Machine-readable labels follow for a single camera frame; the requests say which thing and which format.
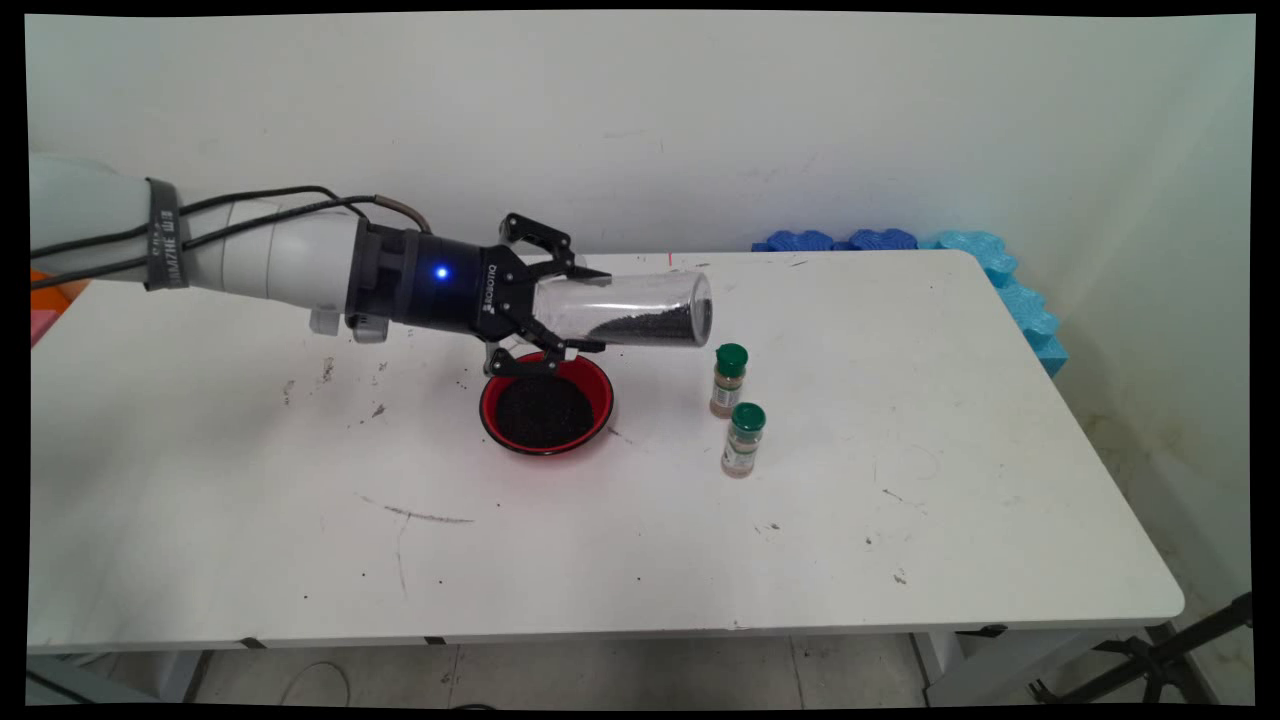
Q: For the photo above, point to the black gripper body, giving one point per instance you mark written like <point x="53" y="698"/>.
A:
<point x="440" y="285"/>

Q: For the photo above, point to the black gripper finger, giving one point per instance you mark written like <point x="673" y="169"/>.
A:
<point x="530" y="362"/>
<point x="555" y="250"/>

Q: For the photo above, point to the clear tall plastic jar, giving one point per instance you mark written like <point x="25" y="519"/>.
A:
<point x="640" y="310"/>

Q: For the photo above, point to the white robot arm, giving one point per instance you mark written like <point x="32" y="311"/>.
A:
<point x="270" y="260"/>

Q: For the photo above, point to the red bowl with dark grains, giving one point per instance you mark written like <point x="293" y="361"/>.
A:
<point x="545" y="415"/>

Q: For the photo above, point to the green-capped spice bottle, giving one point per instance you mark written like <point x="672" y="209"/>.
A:
<point x="729" y="380"/>
<point x="743" y="445"/>

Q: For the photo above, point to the orange foam block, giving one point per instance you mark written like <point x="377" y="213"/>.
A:
<point x="48" y="295"/>

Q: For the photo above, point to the pink foam block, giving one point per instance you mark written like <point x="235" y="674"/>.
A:
<point x="42" y="325"/>

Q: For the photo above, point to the light blue foam mat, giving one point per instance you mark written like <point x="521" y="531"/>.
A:
<point x="1020" y="300"/>

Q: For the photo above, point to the white table leg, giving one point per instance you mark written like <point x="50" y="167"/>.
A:
<point x="985" y="670"/>

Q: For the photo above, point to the black tripod stand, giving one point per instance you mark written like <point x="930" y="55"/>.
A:
<point x="1160" y="658"/>

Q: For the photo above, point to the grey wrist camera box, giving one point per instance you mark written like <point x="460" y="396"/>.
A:
<point x="365" y="328"/>

